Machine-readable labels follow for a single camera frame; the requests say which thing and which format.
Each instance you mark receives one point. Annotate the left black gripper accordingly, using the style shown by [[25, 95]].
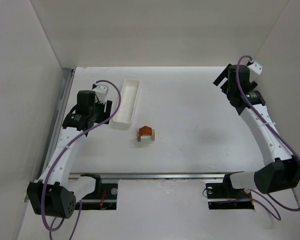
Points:
[[104, 113]]

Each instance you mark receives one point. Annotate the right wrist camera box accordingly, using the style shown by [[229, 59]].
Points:
[[255, 70]]

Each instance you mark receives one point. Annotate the long light wood block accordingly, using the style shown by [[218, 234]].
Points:
[[153, 133]]

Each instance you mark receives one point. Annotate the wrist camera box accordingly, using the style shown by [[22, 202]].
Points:
[[101, 92], [255, 70]]

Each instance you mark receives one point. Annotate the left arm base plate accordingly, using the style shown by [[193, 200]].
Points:
[[94, 194]]

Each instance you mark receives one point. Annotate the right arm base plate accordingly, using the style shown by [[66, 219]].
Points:
[[220, 197]]

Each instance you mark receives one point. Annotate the front aluminium rail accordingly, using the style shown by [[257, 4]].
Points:
[[159, 176]]

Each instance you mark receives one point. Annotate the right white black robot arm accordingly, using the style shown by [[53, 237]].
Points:
[[281, 170]]

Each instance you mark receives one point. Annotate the white plastic tray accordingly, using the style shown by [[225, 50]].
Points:
[[129, 96]]

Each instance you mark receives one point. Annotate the orange roof wood block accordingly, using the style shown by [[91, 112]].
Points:
[[145, 129]]

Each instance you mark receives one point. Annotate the left aluminium rail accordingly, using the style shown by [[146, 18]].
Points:
[[61, 102]]

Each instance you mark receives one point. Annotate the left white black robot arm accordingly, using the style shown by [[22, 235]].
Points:
[[60, 196]]

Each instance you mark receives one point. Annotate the orange arch wood block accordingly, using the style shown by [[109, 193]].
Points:
[[145, 134]]

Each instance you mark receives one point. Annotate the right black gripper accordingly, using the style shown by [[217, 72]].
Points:
[[220, 80]]

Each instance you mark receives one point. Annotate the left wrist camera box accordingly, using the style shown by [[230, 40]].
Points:
[[101, 92]]

